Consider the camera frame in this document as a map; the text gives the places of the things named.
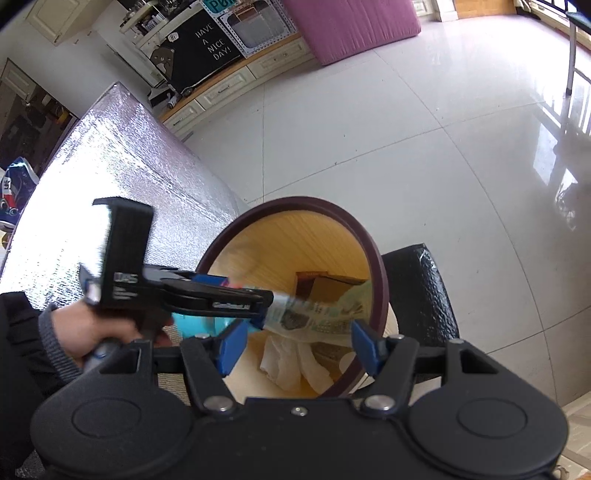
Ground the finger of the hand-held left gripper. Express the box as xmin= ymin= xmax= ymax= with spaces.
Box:
xmin=144 ymin=267 xmax=232 ymax=289
xmin=161 ymin=282 xmax=274 ymax=330

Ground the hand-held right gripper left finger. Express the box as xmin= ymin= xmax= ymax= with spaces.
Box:
xmin=100 ymin=318 xmax=250 ymax=414

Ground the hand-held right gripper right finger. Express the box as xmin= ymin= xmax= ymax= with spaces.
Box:
xmin=350 ymin=319 xmax=499 ymax=414

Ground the light blue plastic packet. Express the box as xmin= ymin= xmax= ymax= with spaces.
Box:
xmin=173 ymin=313 xmax=234 ymax=340

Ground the printed plastic wrapper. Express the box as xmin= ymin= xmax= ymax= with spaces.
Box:
xmin=265 ymin=281 xmax=372 ymax=346

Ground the white tissue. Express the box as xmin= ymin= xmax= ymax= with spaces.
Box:
xmin=259 ymin=335 xmax=335 ymax=393

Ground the brown cardboard box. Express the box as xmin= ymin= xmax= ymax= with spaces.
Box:
xmin=295 ymin=271 xmax=370 ymax=303

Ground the wood-pattern bin with brown rim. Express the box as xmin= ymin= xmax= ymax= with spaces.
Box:
xmin=196 ymin=196 xmax=389 ymax=400

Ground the person's left forearm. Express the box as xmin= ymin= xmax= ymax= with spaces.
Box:
xmin=0 ymin=291 xmax=81 ymax=472

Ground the person's left hand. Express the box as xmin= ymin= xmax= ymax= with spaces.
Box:
xmin=48 ymin=300 xmax=175 ymax=370

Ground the black padded stool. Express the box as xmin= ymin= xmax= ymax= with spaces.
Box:
xmin=360 ymin=244 xmax=461 ymax=398

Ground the silver foil insulation sheet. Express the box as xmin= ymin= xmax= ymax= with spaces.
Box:
xmin=0 ymin=82 xmax=252 ymax=312

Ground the blue and white toy car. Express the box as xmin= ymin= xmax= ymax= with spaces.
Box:
xmin=0 ymin=156 xmax=38 ymax=229

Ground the dark open shelf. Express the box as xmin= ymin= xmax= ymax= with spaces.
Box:
xmin=0 ymin=58 xmax=78 ymax=162

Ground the cream low cabinet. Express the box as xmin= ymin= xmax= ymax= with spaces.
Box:
xmin=159 ymin=34 xmax=320 ymax=141

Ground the black sign board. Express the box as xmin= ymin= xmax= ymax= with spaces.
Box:
xmin=150 ymin=7 xmax=245 ymax=93

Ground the purple mattress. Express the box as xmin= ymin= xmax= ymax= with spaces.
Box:
xmin=281 ymin=0 xmax=423 ymax=66

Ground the dark chair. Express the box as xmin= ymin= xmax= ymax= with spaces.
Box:
xmin=564 ymin=9 xmax=591 ymax=99

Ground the cream wall cabinet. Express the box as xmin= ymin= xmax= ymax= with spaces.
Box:
xmin=24 ymin=0 xmax=114 ymax=46

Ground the metal wire cage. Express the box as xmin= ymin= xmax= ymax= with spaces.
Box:
xmin=219 ymin=0 xmax=297 ymax=60

